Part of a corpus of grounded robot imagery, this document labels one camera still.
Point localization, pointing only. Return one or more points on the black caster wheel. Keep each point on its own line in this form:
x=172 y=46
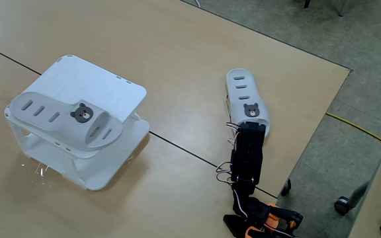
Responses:
x=286 y=187

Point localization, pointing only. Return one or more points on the white slipper with bear badge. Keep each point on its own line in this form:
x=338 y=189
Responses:
x=65 y=129
x=237 y=107

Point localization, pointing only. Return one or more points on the crumpled clear tape piece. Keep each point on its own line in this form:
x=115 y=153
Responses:
x=38 y=169

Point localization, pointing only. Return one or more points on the grey caster wheel with leg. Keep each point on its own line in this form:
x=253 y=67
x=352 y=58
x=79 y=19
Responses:
x=342 y=205

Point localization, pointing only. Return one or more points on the white two-tier plastic box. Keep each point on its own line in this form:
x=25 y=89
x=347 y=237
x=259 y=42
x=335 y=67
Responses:
x=94 y=86

